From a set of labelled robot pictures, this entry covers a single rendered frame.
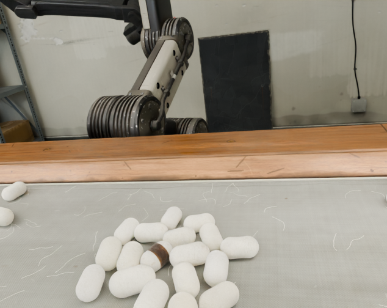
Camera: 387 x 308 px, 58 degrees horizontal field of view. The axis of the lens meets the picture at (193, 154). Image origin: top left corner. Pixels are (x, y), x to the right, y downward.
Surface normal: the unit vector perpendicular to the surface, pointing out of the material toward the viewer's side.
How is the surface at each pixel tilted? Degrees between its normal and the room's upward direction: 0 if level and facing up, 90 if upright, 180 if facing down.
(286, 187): 0
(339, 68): 89
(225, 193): 0
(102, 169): 45
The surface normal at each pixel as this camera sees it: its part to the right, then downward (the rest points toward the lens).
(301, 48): -0.22, 0.40
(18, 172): -0.22, -0.35
